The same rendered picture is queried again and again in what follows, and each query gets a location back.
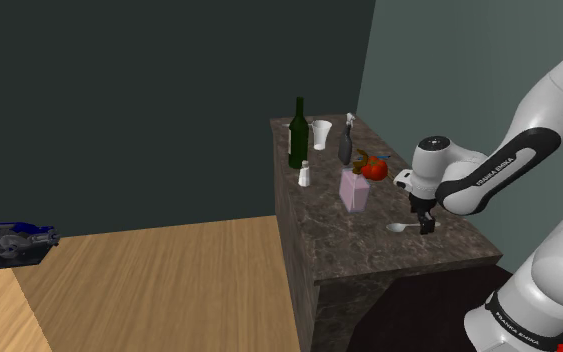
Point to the pink carton box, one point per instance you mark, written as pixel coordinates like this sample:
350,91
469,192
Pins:
353,194

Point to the blue pen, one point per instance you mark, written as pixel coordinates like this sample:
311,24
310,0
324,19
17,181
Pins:
384,157

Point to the dark green wine bottle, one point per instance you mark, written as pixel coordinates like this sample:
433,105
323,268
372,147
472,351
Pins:
298,141

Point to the grey spray bottle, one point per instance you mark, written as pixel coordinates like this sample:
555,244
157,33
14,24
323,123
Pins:
345,146

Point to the blue and grey power saw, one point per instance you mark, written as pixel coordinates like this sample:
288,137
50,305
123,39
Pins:
10,244

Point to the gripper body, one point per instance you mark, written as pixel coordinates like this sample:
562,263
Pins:
421,203

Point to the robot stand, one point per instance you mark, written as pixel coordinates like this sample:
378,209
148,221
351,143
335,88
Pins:
422,307

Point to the brown curved object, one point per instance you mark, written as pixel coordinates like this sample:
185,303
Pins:
358,164

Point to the white cup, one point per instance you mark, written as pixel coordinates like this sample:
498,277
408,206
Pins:
321,132

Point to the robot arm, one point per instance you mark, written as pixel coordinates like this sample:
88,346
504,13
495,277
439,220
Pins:
544,287

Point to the white salt shaker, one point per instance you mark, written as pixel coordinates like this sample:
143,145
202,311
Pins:
304,176

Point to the silver spoon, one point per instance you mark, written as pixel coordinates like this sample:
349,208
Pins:
397,227

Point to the red tomato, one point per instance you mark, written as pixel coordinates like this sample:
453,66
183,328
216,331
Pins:
375,169

